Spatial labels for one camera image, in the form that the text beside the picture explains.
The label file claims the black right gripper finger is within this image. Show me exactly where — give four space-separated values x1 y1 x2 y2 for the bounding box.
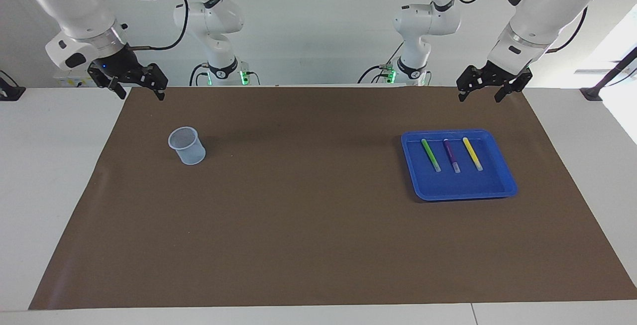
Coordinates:
144 63 168 102
109 78 128 100

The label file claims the yellow pen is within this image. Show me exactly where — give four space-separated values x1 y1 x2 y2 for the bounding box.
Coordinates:
462 137 484 171

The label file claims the purple pen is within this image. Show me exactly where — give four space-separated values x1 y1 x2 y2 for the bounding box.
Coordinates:
443 139 461 174

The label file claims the green pen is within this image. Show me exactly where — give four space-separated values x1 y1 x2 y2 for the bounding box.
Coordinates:
421 138 441 173

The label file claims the white power strip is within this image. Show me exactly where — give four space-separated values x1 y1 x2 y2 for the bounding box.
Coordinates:
54 74 94 88

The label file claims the translucent plastic cup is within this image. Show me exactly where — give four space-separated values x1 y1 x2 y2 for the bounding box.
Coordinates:
168 126 207 166

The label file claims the black stand with pole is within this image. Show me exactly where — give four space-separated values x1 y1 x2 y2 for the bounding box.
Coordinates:
580 46 637 102

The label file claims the blue plastic tray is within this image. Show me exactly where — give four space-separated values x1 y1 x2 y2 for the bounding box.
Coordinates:
401 129 518 202

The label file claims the small black table clamp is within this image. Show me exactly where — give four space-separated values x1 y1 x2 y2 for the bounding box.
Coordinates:
0 70 26 102

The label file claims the brown table mat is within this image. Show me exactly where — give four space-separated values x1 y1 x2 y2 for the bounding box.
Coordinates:
28 86 637 311

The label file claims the black right base cable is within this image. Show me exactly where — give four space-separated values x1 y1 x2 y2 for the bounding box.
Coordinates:
189 63 210 87

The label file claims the black base cable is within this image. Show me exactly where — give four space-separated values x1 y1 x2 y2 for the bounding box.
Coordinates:
189 63 210 87
357 41 404 84

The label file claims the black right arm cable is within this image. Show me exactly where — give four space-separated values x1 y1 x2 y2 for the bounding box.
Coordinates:
124 0 190 51

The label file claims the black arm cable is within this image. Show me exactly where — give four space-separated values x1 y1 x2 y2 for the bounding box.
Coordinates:
124 0 190 51
445 0 589 54

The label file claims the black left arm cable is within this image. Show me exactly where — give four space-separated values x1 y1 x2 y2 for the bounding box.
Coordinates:
445 0 589 54

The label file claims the black left base cable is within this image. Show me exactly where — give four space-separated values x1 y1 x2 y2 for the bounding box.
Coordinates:
357 41 404 84

